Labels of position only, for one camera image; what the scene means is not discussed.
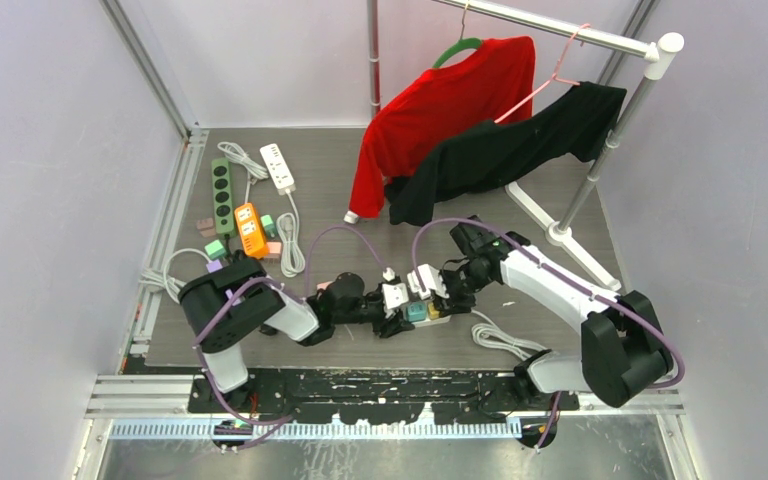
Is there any white power strip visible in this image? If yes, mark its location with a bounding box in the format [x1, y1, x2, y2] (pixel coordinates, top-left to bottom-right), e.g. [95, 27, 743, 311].
[409, 314, 451, 328]

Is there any yellow plug adapter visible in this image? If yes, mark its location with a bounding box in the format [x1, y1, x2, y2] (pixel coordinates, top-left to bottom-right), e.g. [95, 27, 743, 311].
[427, 302, 440, 320]

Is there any pink plug adapter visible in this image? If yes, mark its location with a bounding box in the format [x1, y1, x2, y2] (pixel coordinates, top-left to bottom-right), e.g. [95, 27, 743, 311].
[196, 218, 217, 238]
[266, 241, 283, 259]

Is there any orange power strip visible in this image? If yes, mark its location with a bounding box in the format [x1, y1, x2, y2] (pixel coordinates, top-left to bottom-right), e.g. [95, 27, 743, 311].
[234, 202, 270, 259]

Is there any purple power strip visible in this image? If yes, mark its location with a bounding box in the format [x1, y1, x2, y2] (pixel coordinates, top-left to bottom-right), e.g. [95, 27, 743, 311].
[206, 259, 224, 274]

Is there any teal green plug adapter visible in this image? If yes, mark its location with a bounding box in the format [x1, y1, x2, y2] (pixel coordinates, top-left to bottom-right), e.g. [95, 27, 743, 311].
[204, 240, 228, 261]

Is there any white strip with USB ports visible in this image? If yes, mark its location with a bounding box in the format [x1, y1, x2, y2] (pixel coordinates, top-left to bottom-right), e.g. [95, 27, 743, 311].
[259, 143, 296, 195]

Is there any green power strip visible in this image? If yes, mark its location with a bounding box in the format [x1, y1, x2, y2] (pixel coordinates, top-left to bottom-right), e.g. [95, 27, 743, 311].
[211, 158, 236, 237]

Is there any white cable back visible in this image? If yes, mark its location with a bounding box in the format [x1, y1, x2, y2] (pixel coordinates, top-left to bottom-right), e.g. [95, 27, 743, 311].
[216, 140, 271, 203]

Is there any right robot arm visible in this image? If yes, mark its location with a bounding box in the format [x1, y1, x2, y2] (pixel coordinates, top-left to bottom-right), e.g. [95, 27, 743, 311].
[441, 216, 677, 411]

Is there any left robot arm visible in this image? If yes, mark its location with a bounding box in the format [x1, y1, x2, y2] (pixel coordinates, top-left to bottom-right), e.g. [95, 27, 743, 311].
[178, 257, 415, 413]

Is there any black shirt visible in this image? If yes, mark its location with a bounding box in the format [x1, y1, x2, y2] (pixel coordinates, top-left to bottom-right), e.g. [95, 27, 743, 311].
[385, 82, 627, 227]

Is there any red shirt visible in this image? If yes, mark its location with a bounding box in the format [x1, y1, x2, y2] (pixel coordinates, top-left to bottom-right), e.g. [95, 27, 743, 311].
[344, 36, 536, 224]

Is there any pink hanger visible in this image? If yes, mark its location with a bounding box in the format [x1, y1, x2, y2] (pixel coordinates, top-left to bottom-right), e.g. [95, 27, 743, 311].
[494, 23, 591, 124]

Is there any green hanger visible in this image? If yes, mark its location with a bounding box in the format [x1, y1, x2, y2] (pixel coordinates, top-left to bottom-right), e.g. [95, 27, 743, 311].
[432, 0, 483, 69]

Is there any metal clothes rack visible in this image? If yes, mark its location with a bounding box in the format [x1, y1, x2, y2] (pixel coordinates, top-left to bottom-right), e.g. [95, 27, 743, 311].
[344, 0, 685, 293]

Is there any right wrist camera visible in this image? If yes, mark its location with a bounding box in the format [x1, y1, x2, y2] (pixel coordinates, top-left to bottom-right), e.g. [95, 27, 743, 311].
[407, 264, 449, 300]

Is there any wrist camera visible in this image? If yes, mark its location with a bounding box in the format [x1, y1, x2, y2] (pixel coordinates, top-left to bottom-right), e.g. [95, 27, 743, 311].
[407, 264, 449, 300]
[381, 282, 411, 317]

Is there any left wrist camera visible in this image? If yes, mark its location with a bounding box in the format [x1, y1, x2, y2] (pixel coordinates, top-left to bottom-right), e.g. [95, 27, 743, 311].
[381, 282, 411, 317]

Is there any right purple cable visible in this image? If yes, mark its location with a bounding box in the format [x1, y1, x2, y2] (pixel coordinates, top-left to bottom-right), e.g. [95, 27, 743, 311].
[411, 217, 687, 452]

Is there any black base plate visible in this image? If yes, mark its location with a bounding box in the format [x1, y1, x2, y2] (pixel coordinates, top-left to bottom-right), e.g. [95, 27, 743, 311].
[224, 368, 552, 425]

